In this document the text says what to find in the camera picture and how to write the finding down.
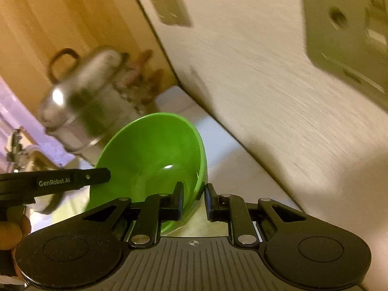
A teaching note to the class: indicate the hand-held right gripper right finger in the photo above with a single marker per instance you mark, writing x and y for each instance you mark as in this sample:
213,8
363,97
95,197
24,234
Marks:
208,201

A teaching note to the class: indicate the stainless steel steamer pot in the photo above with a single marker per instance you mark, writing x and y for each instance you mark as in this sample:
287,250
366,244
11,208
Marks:
81,97

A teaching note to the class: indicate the pale purple curtain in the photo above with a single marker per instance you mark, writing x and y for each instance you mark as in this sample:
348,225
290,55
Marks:
12,109

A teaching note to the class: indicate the checked pastel tablecloth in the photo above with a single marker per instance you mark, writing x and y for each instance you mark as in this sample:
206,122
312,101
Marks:
218,145

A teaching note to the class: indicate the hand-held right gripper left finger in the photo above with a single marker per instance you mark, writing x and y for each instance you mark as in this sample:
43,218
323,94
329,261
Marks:
179,200

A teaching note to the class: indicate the person's left hand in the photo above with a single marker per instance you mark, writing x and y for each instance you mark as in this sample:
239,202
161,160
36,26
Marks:
12,233

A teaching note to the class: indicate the small green plastic bowl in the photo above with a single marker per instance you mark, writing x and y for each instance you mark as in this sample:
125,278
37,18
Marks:
145,157

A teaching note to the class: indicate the beige wall switch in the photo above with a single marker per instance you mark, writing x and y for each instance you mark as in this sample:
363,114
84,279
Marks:
169,4

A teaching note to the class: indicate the beige wall socket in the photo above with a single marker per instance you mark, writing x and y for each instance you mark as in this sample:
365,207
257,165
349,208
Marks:
348,30

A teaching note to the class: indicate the wooden door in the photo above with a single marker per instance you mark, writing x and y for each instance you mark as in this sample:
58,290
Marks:
60,15

